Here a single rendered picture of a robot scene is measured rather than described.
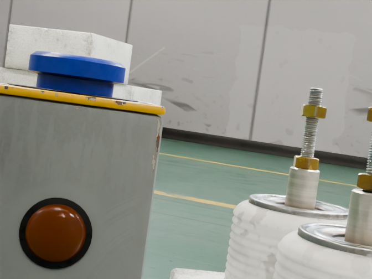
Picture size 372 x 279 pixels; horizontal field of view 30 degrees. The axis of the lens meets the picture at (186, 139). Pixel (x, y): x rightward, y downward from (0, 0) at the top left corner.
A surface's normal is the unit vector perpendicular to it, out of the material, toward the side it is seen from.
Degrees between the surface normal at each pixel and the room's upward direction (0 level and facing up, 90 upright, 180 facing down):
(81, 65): 90
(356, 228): 90
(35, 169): 90
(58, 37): 90
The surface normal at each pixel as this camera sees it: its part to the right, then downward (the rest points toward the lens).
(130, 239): 0.15, 0.07
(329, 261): -0.43, -0.57
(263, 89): -0.34, 0.00
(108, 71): 0.76, 0.14
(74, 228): 0.38, -0.02
